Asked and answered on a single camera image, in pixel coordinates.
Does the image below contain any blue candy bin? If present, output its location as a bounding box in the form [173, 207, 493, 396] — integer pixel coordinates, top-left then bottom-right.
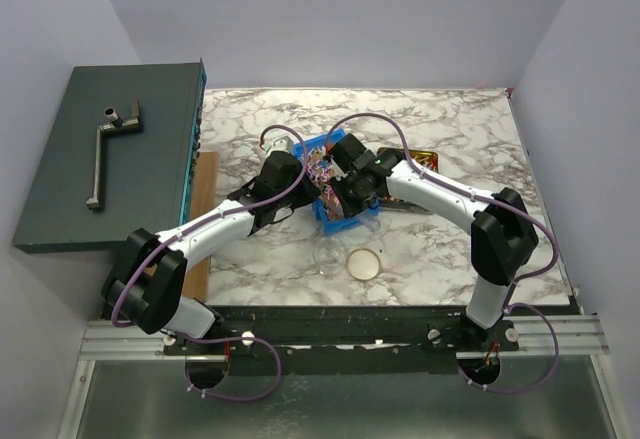
[293, 128, 379, 235]

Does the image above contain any metal candy tin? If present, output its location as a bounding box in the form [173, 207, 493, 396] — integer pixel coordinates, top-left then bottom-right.
[376, 147, 439, 214]

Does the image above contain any round jar lid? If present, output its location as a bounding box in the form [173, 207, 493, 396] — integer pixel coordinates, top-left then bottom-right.
[345, 248, 382, 281]

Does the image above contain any clear glass jar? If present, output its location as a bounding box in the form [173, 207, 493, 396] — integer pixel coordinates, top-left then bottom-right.
[312, 236, 347, 276]

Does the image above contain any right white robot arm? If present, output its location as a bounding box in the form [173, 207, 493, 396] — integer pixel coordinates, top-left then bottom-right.
[327, 134, 539, 351]

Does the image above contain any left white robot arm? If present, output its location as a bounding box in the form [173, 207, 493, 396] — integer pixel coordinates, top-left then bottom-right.
[101, 151, 319, 354]

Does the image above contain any wooden board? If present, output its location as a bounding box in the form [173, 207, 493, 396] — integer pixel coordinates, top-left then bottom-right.
[182, 152, 219, 302]

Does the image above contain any dark grey box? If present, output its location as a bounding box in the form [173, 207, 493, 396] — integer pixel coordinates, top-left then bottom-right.
[12, 62, 207, 254]

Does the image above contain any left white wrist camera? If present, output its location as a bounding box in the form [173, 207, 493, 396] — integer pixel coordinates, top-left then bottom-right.
[265, 136, 294, 156]

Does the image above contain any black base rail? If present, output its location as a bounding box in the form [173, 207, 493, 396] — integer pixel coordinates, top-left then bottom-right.
[184, 303, 521, 376]

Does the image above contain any metal crank handle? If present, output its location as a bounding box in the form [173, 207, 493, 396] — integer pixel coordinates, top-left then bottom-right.
[85, 100, 145, 211]

